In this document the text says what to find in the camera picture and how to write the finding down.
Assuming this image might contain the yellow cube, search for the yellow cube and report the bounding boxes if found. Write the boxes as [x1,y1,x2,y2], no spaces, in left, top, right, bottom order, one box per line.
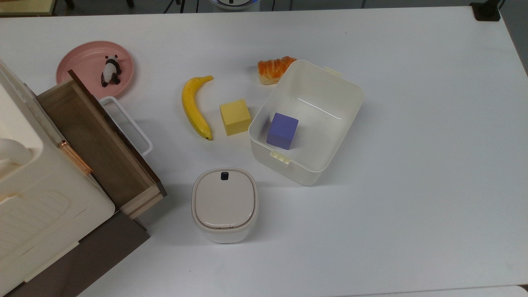
[219,99,252,136]

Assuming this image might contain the purple cube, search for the purple cube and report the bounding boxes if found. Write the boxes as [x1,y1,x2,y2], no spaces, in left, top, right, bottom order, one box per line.
[266,113,299,150]

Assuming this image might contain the white plastic open box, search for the white plastic open box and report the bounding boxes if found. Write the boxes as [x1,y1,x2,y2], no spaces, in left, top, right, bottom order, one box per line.
[248,60,365,186]

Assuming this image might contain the small white lidded bin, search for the small white lidded bin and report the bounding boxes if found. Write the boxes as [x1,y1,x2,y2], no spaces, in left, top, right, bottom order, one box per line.
[191,168,259,244]

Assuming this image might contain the toy bread loaf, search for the toy bread loaf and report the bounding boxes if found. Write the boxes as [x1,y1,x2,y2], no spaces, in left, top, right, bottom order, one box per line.
[258,57,297,85]

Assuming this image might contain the yellow banana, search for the yellow banana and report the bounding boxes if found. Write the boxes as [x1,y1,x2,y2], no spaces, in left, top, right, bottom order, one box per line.
[181,75,214,141]

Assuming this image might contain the open wooden drawer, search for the open wooden drawer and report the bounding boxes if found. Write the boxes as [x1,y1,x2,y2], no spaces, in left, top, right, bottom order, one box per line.
[36,69,167,220]

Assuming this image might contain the panda figurine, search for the panda figurine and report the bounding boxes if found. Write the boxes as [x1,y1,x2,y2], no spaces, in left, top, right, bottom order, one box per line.
[101,55,123,87]

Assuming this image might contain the copper latch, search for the copper latch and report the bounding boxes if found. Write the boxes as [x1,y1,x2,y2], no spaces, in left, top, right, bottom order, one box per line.
[57,140,93,176]

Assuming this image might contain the dark brown wooden cabinet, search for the dark brown wooden cabinet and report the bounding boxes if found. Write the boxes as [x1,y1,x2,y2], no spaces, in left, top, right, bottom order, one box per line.
[3,210,151,297]

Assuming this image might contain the pink plate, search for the pink plate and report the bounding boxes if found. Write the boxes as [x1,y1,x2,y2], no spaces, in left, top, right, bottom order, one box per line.
[56,41,134,99]

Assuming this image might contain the black table clamp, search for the black table clamp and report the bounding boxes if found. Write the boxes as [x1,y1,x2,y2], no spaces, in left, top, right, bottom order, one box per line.
[470,0,502,22]

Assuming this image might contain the light wooden side table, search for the light wooden side table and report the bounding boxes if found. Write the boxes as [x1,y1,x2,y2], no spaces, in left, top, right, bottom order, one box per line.
[0,0,57,17]

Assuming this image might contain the white drawer handle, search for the white drawer handle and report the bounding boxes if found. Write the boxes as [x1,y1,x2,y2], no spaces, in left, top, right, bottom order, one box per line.
[99,96,153,157]

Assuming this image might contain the cream storage box with handle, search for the cream storage box with handle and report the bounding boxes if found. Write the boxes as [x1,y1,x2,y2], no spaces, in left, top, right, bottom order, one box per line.
[0,60,116,296]

